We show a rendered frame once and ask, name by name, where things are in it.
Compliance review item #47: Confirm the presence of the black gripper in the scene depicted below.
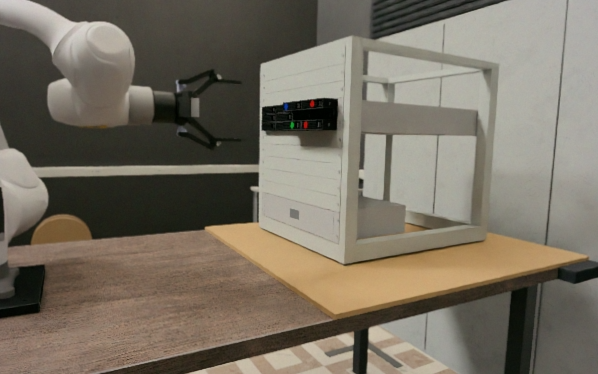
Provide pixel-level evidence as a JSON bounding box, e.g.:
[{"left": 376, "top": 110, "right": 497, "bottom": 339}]
[{"left": 152, "top": 69, "right": 242, "bottom": 150}]

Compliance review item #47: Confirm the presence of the white open rack frame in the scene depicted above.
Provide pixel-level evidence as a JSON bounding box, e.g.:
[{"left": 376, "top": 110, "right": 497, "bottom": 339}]
[{"left": 259, "top": 36, "right": 499, "bottom": 266}]

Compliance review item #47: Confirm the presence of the tan wooden board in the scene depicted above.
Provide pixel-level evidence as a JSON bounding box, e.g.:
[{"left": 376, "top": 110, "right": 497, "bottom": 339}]
[{"left": 205, "top": 222, "right": 589, "bottom": 320}]

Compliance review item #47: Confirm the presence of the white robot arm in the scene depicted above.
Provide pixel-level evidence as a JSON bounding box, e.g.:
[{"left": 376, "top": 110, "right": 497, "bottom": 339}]
[{"left": 0, "top": 0, "right": 155, "bottom": 299}]

